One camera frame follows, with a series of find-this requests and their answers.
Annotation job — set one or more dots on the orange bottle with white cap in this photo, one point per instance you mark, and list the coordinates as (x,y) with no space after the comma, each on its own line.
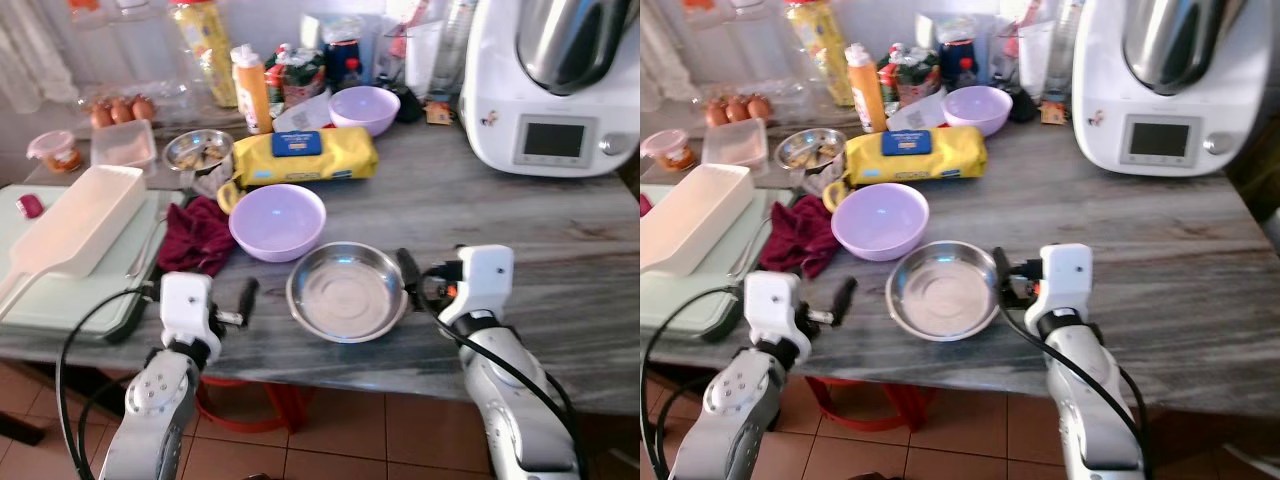
(866,95)
(252,95)

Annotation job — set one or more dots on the pale green tray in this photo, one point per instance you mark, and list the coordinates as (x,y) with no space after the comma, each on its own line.
(60,305)
(680,305)

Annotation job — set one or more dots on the white lace curtain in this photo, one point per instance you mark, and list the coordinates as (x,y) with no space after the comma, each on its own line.
(25,50)

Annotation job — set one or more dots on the shallow steel plate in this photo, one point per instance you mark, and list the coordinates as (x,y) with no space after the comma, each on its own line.
(345,292)
(942,292)

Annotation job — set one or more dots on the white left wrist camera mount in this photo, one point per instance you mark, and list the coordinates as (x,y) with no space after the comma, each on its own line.
(770,305)
(185,305)

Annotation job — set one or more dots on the dark red cloth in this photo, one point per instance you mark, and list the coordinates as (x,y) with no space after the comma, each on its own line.
(798,235)
(195,235)

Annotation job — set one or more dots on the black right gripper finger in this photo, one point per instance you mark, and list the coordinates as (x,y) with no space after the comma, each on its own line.
(408,268)
(1001,268)

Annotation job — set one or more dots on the tall clear plastic bottle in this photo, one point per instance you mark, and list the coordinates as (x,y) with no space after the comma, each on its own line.
(1058,50)
(452,50)

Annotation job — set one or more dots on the dark jar with blue label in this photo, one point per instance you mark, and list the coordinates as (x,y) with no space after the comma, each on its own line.
(345,65)
(958,63)

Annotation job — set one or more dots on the large purple plastic bowl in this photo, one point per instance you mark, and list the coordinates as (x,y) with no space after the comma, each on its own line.
(277,220)
(880,220)

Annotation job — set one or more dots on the green and red food packet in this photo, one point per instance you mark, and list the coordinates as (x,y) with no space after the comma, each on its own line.
(910,75)
(298,75)

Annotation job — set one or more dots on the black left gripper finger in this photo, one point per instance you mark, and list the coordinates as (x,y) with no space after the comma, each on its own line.
(845,297)
(247,298)

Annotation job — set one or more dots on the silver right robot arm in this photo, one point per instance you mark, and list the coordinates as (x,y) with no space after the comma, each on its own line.
(515,420)
(1085,400)

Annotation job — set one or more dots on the small steel bowl with food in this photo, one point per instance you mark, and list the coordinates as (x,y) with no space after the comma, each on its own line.
(810,148)
(198,150)

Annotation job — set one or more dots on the small purple plastic bowl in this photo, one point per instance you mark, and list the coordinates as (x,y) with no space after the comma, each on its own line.
(977,108)
(365,108)

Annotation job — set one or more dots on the clear lidded plastic box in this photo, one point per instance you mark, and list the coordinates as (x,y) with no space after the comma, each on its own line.
(735,144)
(124,145)

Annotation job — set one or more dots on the white paper packet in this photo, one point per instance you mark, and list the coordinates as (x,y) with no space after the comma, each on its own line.
(300,115)
(912,112)

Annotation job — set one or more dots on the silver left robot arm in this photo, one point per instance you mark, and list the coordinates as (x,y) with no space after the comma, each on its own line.
(725,410)
(150,410)

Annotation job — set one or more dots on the white kitchen machine with steel jug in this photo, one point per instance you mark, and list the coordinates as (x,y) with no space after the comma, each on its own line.
(500,110)
(1110,110)

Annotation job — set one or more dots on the tall yellow food bag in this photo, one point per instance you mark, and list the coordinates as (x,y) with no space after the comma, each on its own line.
(820,50)
(205,50)

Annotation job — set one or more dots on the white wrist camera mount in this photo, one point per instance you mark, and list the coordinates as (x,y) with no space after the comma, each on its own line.
(1062,275)
(480,275)
(185,305)
(770,305)

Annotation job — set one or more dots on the brown egg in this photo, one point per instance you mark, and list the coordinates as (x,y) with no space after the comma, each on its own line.
(716,113)
(122,110)
(738,108)
(144,107)
(101,116)
(760,106)

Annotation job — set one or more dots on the small pink-lidded jar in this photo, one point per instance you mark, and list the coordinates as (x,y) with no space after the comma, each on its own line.
(55,150)
(668,150)

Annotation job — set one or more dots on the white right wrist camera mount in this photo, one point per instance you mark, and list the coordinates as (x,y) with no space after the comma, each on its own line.
(1062,275)
(480,275)

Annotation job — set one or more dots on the long white plastic container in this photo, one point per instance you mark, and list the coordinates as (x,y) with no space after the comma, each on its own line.
(80,220)
(690,215)

